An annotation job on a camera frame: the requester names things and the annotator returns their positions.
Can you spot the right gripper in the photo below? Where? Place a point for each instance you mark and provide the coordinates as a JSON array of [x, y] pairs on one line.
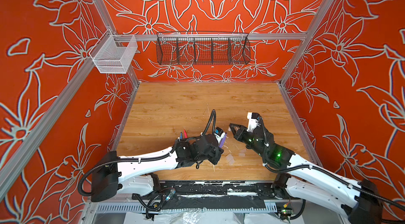
[[239, 134]]

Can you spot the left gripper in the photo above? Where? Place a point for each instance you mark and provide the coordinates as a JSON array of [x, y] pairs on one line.
[[218, 151]]

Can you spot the purple marker pen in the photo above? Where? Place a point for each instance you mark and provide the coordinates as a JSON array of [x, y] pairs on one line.
[[222, 140]]

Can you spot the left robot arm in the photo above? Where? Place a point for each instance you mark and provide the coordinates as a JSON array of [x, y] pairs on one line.
[[135, 174]]

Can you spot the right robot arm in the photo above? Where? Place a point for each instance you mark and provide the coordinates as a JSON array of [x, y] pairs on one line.
[[356, 202]]

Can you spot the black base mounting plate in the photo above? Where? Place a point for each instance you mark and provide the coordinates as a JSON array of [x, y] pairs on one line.
[[220, 195]]

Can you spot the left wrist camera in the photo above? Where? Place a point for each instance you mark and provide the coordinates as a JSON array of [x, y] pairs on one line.
[[219, 134]]

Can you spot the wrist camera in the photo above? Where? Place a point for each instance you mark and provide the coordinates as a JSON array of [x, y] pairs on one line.
[[219, 134], [253, 121]]

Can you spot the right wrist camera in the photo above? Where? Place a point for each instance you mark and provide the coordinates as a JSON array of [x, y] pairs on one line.
[[253, 121]]

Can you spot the black wire basket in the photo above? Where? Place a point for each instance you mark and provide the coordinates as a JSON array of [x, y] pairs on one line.
[[207, 48]]

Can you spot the white wire basket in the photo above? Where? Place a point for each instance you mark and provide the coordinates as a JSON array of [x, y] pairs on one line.
[[113, 54]]

